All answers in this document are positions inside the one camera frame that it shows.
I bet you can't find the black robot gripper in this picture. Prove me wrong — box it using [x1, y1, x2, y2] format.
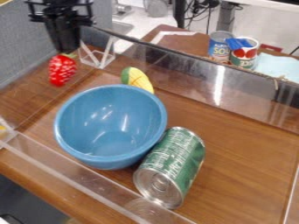
[24, 0, 95, 53]

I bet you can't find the red toy strawberry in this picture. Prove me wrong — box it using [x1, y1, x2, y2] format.
[48, 53, 78, 87]

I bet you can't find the blue plastic bowl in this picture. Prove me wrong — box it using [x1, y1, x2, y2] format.
[54, 84, 167, 170]

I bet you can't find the blue soup can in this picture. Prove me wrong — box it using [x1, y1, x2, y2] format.
[209, 31, 234, 62]

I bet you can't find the grey metal pole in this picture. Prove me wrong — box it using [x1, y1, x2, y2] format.
[217, 1, 235, 32]

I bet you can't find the blue plastic piece on can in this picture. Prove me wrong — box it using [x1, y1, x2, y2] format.
[225, 38, 253, 51]

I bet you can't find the red and white tomato can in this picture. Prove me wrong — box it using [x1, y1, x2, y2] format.
[230, 37, 259, 69]

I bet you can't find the clear acrylic front barrier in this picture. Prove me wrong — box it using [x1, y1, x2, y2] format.
[0, 117, 195, 224]

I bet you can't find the clear acrylic barrier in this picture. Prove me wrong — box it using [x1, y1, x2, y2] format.
[82, 24, 299, 135]
[0, 117, 195, 224]

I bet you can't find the clear acrylic back barrier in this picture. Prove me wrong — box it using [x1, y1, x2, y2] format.
[82, 24, 299, 135]

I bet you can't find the green labelled tin can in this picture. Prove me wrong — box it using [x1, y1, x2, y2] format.
[134, 127, 206, 209]

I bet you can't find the light blue cloth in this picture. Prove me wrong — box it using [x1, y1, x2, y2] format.
[254, 52, 299, 83]

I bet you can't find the clear acrylic triangle bracket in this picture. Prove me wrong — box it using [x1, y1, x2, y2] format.
[79, 37, 117, 69]

